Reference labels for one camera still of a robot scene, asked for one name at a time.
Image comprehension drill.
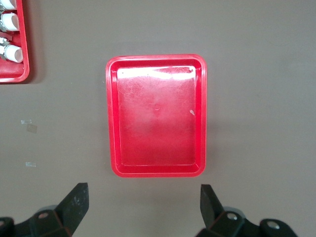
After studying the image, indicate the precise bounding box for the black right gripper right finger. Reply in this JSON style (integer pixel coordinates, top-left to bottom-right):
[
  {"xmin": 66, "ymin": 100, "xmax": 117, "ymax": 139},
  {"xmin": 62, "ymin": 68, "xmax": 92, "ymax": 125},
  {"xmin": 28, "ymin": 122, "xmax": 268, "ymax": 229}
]
[{"xmin": 196, "ymin": 184, "xmax": 298, "ymax": 237}]

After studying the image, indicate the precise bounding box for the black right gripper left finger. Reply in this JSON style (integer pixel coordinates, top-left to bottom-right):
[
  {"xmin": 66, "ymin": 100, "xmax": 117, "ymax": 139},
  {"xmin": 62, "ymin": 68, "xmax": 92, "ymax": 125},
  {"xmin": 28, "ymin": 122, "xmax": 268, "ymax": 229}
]
[{"xmin": 0, "ymin": 182, "xmax": 89, "ymax": 237}]

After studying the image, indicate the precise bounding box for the empty red plastic tray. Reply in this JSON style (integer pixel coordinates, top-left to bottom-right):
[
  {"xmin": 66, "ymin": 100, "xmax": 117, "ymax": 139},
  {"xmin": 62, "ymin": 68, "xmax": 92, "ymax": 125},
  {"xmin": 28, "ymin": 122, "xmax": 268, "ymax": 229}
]
[{"xmin": 105, "ymin": 53, "xmax": 209, "ymax": 178}]

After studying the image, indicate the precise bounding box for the red tray holding fittings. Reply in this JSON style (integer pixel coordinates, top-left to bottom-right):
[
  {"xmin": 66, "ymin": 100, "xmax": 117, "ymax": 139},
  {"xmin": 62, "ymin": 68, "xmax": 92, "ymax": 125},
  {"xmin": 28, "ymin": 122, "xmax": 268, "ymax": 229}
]
[{"xmin": 0, "ymin": 0, "xmax": 30, "ymax": 84}]

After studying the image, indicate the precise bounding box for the white capped metal pipe fitting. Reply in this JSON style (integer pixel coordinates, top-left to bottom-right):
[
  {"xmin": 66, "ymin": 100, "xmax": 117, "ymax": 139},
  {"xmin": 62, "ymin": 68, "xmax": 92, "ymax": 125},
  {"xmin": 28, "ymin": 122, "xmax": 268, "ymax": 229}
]
[
  {"xmin": 0, "ymin": 37, "xmax": 24, "ymax": 64},
  {"xmin": 0, "ymin": 11, "xmax": 20, "ymax": 33},
  {"xmin": 0, "ymin": 0, "xmax": 17, "ymax": 10}
]

